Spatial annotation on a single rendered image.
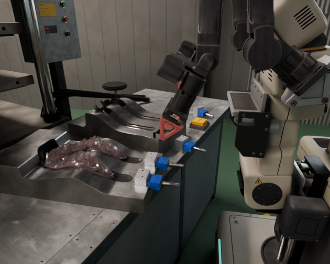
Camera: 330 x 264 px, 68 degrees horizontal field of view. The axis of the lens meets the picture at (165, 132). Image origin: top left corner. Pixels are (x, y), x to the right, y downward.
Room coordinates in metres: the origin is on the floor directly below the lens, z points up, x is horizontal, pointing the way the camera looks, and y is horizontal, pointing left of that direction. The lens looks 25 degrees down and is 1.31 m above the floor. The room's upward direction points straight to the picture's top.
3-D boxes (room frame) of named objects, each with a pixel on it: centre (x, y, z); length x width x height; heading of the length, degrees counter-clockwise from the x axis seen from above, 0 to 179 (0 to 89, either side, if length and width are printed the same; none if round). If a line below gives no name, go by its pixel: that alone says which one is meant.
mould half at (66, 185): (0.72, 0.28, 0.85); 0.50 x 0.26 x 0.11; 79
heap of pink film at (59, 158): (0.72, 0.27, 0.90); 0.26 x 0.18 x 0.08; 79
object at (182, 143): (0.89, -0.11, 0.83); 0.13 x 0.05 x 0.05; 54
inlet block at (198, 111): (1.28, -0.22, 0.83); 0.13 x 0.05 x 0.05; 38
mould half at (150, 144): (1.07, 0.18, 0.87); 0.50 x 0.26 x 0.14; 61
